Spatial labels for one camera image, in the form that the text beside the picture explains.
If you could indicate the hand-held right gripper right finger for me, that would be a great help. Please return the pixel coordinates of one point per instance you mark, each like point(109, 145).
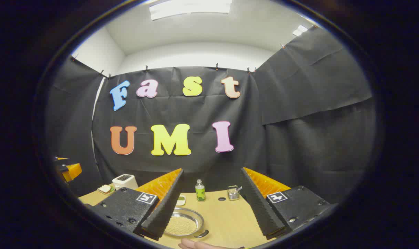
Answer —
point(259, 207)

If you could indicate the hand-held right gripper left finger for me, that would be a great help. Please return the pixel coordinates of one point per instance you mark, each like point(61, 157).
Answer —
point(164, 211)

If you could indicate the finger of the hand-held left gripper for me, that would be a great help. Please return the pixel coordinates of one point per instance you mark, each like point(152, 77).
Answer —
point(61, 158)
point(73, 171)

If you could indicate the stainless steel pot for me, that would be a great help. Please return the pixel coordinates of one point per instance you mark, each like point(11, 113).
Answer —
point(181, 211)

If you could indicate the white divided dish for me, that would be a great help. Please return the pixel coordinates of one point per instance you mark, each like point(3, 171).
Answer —
point(181, 200)

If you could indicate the large pile of soybeans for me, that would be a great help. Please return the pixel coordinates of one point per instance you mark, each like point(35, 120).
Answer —
point(182, 225)

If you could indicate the sandwich with lettuce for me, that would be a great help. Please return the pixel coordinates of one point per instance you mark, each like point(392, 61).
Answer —
point(105, 188)

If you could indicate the green label drink bottle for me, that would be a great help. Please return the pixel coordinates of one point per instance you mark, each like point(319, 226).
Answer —
point(200, 193)

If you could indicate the white toaster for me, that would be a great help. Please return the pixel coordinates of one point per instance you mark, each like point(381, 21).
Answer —
point(124, 181)

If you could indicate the black backdrop cloth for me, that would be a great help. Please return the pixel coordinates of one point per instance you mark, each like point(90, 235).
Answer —
point(195, 110)

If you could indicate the ceiling light panel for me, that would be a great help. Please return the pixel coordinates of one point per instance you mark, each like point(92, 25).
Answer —
point(190, 7)
point(300, 30)

